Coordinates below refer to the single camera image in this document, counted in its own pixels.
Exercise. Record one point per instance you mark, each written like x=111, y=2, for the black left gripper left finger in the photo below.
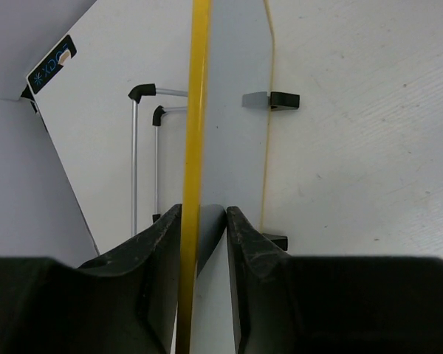
x=123, y=301

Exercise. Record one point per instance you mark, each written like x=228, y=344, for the blue label left corner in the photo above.
x=52, y=63

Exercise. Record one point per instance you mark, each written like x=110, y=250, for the yellow framed whiteboard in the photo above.
x=230, y=78

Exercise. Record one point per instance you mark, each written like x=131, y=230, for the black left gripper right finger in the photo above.
x=326, y=304

